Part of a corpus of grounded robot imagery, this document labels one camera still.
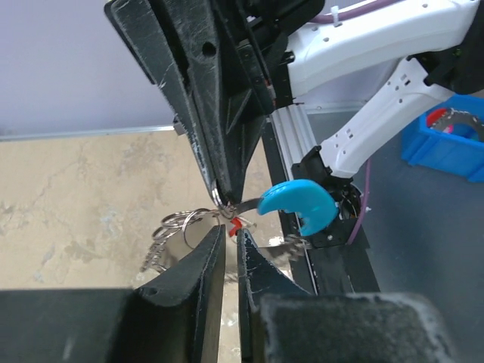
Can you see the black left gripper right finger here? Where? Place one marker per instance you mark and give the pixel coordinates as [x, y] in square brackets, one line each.
[281, 322]

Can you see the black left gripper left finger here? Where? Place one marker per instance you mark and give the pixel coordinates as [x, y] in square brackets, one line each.
[173, 318]

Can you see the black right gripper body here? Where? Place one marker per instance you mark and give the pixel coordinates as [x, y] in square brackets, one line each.
[254, 37]

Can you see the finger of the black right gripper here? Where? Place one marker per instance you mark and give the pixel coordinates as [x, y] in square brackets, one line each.
[230, 140]
[148, 31]

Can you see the silver key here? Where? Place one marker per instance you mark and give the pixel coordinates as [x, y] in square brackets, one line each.
[225, 209]

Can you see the red key tag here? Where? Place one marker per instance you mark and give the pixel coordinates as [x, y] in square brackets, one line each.
[237, 225]

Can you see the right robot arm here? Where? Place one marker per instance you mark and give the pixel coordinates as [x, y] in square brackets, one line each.
[396, 58]

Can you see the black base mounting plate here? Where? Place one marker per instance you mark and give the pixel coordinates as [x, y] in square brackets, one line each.
[331, 263]

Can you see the blue plastic storage bin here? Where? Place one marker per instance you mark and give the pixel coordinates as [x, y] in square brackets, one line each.
[458, 152]

